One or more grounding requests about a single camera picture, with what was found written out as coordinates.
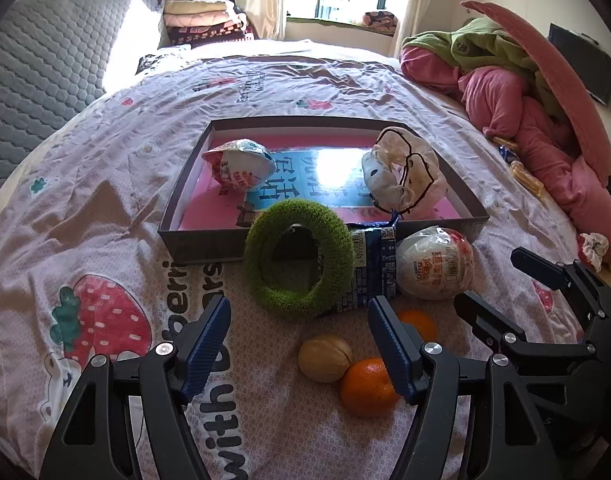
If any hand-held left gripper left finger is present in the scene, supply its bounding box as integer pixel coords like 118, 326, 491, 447
40, 294, 232, 480

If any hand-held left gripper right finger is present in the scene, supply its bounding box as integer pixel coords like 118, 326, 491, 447
368, 295, 573, 480

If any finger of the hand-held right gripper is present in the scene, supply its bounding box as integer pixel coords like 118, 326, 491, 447
510, 246, 611, 321
454, 290, 593, 376

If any large orange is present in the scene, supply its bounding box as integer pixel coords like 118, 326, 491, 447
340, 357, 401, 418

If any small orange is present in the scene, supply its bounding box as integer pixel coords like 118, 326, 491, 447
398, 309, 439, 343

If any foil egg toy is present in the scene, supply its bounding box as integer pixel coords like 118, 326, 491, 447
202, 139, 276, 195
395, 226, 475, 301

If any green fuzzy ring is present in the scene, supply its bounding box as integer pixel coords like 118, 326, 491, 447
244, 199, 354, 319

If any shallow cardboard box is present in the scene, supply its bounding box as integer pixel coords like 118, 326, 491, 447
157, 115, 490, 265

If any red floral cloth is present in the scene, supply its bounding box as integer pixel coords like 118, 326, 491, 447
577, 232, 610, 272

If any walnut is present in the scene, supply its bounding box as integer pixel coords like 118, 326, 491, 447
298, 337, 353, 384

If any blue drink carton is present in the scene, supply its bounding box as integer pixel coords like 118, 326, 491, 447
318, 225, 401, 317

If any long yellow snack packet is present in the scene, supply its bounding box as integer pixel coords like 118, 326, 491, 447
509, 161, 546, 201

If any pink and blue book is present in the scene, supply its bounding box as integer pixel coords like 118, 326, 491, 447
180, 135, 463, 231

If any long pink cushion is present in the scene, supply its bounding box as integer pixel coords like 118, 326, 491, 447
460, 0, 611, 181

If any black television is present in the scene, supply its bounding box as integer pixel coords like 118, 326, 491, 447
548, 22, 611, 107

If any green fleece garment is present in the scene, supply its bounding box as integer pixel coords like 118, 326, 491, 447
403, 16, 561, 111

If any dark floral pillow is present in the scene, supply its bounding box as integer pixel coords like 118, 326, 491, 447
137, 45, 192, 75

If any patterned windowsill cushion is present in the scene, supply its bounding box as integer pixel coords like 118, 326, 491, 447
363, 10, 399, 36

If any dark patterned folded blanket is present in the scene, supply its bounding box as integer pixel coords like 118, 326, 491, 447
168, 25, 256, 48

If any pink folded blanket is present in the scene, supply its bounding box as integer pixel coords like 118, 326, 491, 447
164, 12, 246, 29

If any grey quilted headboard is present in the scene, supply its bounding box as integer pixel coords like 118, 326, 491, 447
0, 0, 166, 211

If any cream folded blanket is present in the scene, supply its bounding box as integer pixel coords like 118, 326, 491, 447
164, 0, 241, 16

